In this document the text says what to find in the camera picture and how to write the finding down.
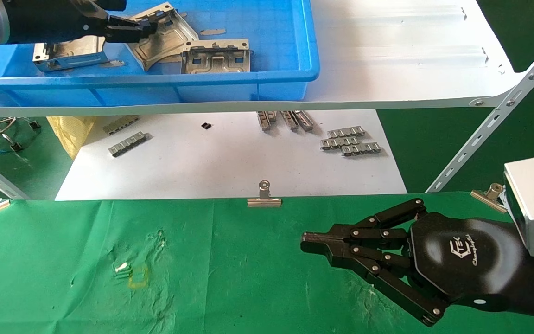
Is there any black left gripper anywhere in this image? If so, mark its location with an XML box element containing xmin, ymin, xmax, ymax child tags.
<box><xmin>5</xmin><ymin>0</ymin><xmax>159</xmax><ymax>45</ymax></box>

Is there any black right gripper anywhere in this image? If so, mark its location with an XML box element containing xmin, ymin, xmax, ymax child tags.
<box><xmin>301</xmin><ymin>198</ymin><xmax>534</xmax><ymax>326</ymax></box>

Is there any stamped metal bracket part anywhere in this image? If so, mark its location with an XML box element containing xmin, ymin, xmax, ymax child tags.
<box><xmin>126</xmin><ymin>2</ymin><xmax>199</xmax><ymax>72</ymax></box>
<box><xmin>33</xmin><ymin>36</ymin><xmax>111</xmax><ymax>72</ymax></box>
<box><xmin>181</xmin><ymin>39</ymin><xmax>252</xmax><ymax>75</ymax></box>

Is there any green cloth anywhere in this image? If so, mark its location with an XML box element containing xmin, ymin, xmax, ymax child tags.
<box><xmin>0</xmin><ymin>191</ymin><xmax>534</xmax><ymax>334</ymax></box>

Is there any yellow cloth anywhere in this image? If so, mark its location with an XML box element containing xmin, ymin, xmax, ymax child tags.
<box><xmin>46</xmin><ymin>116</ymin><xmax>97</xmax><ymax>160</ymax></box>

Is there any blue plastic bin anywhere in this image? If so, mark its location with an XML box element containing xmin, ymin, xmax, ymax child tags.
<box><xmin>0</xmin><ymin>0</ymin><xmax>319</xmax><ymax>107</ymax></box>

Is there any white metal shelf board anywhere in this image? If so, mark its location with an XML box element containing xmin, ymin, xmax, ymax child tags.
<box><xmin>0</xmin><ymin>0</ymin><xmax>527</xmax><ymax>117</ymax></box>

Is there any long white slotted strut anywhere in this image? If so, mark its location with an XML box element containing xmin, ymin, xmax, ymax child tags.
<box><xmin>427</xmin><ymin>28</ymin><xmax>534</xmax><ymax>193</ymax></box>

